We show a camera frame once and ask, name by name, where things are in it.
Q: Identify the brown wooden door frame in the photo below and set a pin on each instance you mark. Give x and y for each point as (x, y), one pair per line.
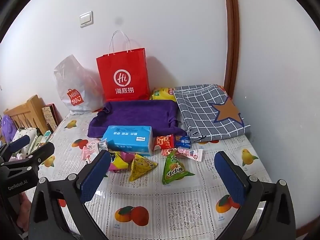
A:
(233, 45)

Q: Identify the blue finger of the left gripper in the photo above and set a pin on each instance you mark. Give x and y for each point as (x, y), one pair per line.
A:
(18, 144)

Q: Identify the purple towel tray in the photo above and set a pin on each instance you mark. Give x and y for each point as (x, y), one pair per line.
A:
(160, 115)

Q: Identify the blue tissue pack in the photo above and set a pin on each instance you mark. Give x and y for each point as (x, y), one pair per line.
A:
(130, 139)

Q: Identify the long pink white candy packet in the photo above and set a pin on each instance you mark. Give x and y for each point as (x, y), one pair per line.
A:
(184, 153)

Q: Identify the grey checked star cloth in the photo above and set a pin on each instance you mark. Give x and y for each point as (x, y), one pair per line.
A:
(209, 113)

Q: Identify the yellow triangular snack packet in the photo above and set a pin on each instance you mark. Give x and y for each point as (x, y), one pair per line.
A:
(140, 166)

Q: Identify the patterned brown box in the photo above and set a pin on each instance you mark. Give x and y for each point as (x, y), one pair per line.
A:
(51, 116)

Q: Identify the blue snack packet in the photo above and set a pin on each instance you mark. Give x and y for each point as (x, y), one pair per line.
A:
(182, 141)

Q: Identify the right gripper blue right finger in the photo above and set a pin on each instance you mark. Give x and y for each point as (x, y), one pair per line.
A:
(233, 177)

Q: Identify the white wall switch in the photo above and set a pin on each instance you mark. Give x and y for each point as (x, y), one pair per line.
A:
(86, 19)

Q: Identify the fruit print tablecloth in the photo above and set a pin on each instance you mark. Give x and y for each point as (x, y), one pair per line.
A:
(184, 209)

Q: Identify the green triangular snack packet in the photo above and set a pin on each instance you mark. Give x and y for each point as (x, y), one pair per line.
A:
(174, 169)

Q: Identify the pink peach snack packet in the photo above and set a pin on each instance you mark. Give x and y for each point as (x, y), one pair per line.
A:
(90, 151)

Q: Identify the pink yellow snack bag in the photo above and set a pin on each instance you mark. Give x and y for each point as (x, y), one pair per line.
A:
(120, 160)

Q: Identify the white Miniso plastic bag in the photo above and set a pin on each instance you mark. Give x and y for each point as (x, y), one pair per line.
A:
(78, 88)

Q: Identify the red paper Haidilao bag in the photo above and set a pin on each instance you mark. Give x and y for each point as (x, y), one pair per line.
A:
(124, 74)

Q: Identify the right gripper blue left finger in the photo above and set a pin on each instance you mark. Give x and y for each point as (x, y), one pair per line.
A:
(92, 174)

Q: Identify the red snack packet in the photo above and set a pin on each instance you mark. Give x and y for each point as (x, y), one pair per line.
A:
(163, 142)

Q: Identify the yellow chips bag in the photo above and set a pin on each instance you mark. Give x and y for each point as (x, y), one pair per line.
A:
(163, 94)

